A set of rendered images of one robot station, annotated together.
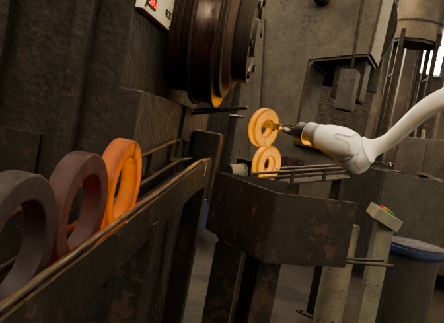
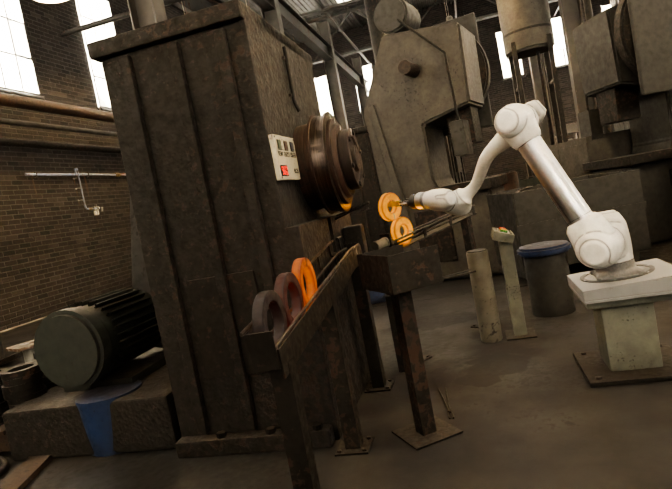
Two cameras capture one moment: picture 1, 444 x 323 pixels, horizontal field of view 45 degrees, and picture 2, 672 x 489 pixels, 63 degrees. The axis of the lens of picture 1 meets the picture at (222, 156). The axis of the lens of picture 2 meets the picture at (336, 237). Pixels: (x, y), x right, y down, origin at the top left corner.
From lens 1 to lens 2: 90 cm
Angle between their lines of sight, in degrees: 7
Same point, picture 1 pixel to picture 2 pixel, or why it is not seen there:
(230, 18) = (334, 156)
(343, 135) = (440, 194)
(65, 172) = (279, 285)
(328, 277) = (477, 293)
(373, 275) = (510, 280)
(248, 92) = (383, 169)
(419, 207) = (552, 211)
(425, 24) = (531, 30)
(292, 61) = (409, 130)
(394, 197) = (528, 211)
